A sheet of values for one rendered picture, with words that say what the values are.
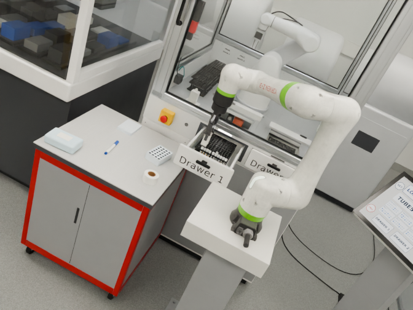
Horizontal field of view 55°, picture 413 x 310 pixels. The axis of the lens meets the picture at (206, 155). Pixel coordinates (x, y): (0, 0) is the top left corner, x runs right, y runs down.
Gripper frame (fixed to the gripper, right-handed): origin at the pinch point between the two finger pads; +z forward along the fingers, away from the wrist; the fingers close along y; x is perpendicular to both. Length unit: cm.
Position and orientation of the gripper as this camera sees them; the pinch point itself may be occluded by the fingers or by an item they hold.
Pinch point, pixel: (206, 138)
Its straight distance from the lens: 194.4
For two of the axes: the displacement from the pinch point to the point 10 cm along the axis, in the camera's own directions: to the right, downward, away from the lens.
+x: -8.9, -4.5, 1.0
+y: 3.0, -4.1, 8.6
